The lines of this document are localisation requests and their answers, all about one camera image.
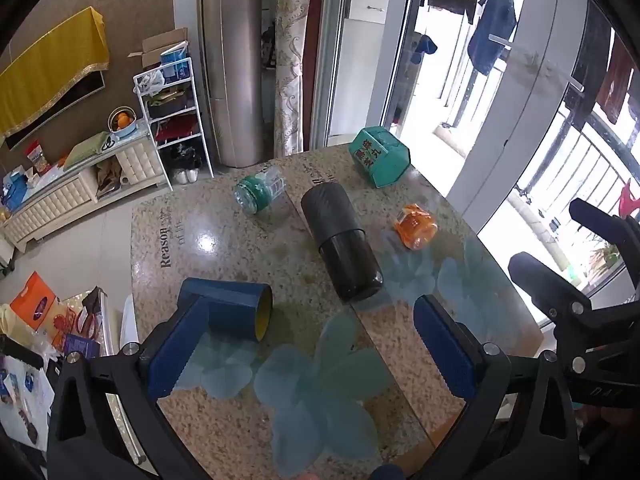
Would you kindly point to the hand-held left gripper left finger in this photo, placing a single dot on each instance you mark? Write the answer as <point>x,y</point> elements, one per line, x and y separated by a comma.
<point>177,342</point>

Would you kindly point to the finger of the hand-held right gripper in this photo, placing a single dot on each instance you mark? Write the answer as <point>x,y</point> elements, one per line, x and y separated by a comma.
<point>545,280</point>
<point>600,215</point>

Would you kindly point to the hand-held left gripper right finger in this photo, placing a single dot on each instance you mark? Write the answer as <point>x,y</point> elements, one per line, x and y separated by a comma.
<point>442,347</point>

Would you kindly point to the blue cup yellow inside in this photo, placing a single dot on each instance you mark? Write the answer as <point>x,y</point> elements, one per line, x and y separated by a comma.
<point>232,305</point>

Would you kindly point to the potted plant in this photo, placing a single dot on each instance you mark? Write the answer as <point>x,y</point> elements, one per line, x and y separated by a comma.
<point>607,255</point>

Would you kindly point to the balcony railing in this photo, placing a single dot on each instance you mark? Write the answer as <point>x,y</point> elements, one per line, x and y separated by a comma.
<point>575,170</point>

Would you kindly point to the orange plastic packet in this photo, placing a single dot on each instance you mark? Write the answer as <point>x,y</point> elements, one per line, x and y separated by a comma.
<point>415,227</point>

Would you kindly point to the hanging dark red garment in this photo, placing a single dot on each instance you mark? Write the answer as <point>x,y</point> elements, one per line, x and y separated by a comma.
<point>615,85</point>

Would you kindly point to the orange paper box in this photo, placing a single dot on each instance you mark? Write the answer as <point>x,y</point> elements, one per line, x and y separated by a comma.
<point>35,302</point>

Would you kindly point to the black cylindrical flask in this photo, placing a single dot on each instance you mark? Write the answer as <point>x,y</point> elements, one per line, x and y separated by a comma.
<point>340,240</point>

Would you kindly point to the white shoes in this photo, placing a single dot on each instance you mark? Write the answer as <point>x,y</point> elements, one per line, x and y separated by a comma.
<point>185,175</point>

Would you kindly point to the glass jar green label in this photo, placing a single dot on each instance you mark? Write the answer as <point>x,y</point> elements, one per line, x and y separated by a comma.
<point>259,192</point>

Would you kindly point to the white television cabinet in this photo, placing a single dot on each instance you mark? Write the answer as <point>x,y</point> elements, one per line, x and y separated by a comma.
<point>55,202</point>

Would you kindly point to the green hexagonal tin box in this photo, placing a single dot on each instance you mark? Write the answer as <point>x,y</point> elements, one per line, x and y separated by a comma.
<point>382,157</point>

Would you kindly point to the green cushion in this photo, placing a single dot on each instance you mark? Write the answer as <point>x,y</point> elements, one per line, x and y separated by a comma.
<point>85,150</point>

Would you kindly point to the hanging blue garment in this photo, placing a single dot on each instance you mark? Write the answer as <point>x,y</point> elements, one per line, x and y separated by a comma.
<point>492,30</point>

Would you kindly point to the white metal rack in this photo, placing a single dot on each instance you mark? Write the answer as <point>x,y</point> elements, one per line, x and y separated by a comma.
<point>197,125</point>

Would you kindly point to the blue tissue pack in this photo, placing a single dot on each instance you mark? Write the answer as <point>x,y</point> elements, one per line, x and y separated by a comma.
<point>15,190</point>

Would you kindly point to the fruit basket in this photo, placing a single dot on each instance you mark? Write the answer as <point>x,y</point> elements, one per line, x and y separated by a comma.
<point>122,125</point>

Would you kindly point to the red snack bag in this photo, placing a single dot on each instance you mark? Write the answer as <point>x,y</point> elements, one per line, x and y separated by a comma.
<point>37,157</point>

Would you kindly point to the blue cap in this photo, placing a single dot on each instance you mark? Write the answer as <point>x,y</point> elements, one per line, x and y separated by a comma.
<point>425,47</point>

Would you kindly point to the white plastic bag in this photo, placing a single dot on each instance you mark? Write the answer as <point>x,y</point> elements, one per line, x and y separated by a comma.
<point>150,81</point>

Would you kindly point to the black television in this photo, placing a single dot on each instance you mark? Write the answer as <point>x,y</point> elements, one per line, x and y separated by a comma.
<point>75,97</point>

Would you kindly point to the blue box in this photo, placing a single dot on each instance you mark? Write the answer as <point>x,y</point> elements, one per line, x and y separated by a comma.
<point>176,67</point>

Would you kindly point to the silver tower air conditioner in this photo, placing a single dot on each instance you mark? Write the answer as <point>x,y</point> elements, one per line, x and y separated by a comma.
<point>235,70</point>

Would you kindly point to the white outdoor cabinet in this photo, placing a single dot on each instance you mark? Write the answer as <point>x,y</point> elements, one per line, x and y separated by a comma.
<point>365,60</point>

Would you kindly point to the cardboard box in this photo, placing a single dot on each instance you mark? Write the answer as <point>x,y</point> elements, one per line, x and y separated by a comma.
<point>160,45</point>

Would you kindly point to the patterned curtain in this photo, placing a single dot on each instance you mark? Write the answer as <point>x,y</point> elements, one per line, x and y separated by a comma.
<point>292,60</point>

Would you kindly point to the yellow cloth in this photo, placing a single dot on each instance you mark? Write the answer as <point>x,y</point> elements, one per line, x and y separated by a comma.
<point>50,65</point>

